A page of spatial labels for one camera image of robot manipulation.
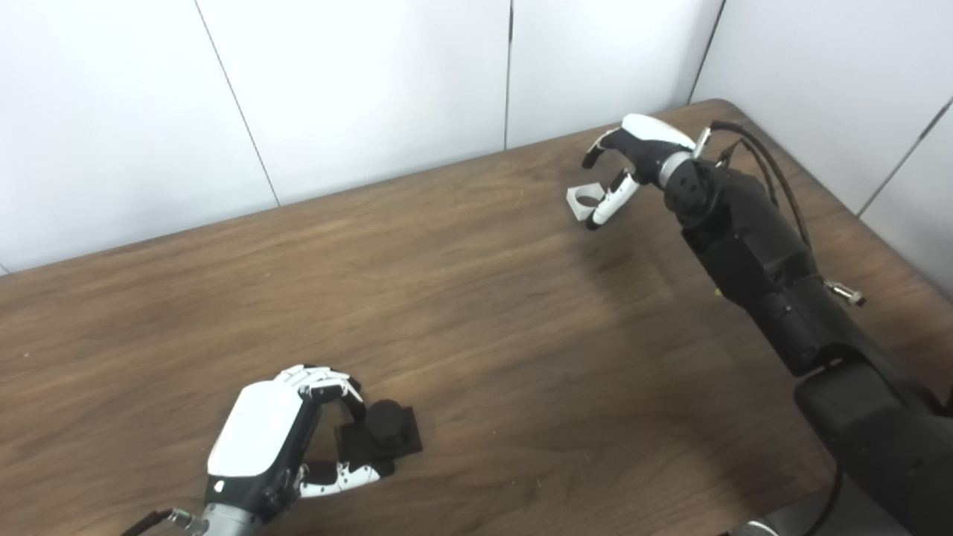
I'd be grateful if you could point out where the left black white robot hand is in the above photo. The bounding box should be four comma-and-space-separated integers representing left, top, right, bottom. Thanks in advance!
204, 364, 395, 522

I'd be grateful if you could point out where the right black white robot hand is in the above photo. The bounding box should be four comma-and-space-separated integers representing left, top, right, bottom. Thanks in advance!
581, 113, 697, 232

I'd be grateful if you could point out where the white square piece with hole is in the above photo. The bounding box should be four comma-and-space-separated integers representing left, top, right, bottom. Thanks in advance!
566, 181, 619, 223

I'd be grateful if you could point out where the black peg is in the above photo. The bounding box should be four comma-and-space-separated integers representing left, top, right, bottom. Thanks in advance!
335, 400, 424, 477

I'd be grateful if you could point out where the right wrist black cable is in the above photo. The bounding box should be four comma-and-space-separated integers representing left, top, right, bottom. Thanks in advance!
696, 119, 814, 250

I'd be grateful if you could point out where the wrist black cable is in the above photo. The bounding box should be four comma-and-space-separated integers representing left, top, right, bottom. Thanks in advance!
119, 508, 209, 536
696, 119, 814, 250

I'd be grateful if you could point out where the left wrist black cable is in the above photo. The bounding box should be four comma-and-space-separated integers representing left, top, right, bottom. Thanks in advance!
119, 508, 209, 536

